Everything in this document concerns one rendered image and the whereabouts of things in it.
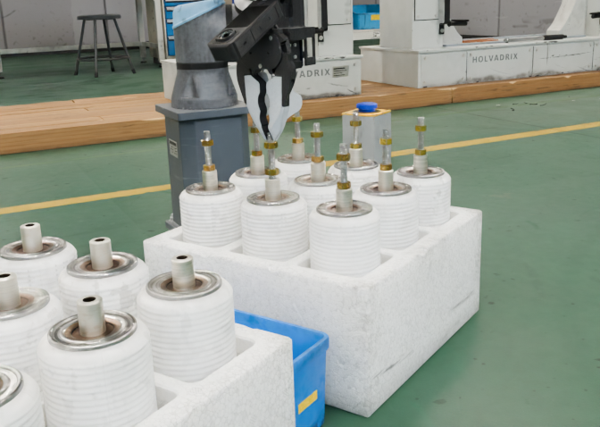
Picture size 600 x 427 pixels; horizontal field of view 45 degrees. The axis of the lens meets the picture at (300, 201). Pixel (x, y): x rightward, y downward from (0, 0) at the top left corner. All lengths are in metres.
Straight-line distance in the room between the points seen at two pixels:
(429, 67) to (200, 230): 2.75
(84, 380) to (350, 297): 0.39
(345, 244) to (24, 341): 0.42
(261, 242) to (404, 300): 0.21
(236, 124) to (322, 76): 1.80
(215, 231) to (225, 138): 0.57
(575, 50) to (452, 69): 0.85
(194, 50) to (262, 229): 0.70
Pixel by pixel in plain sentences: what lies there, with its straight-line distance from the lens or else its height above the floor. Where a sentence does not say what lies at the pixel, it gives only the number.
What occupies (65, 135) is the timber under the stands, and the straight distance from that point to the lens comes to 2.97.
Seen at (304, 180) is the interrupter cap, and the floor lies 0.25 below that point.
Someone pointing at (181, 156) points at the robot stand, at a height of 0.20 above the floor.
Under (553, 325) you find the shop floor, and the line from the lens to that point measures 1.26.
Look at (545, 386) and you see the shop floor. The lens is 1.08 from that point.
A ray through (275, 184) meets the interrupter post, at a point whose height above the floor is 0.27.
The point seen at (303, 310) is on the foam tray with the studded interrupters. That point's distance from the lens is 0.96.
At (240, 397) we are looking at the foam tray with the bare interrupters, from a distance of 0.72.
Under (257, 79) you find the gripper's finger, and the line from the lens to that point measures 1.00.
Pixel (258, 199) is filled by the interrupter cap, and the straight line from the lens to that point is 1.02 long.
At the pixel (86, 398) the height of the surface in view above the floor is 0.21.
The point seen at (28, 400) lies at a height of 0.25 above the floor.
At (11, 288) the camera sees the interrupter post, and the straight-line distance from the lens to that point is 0.74.
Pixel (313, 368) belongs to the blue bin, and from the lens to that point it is 0.90.
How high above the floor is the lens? 0.52
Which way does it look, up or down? 16 degrees down
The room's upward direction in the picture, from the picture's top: 2 degrees counter-clockwise
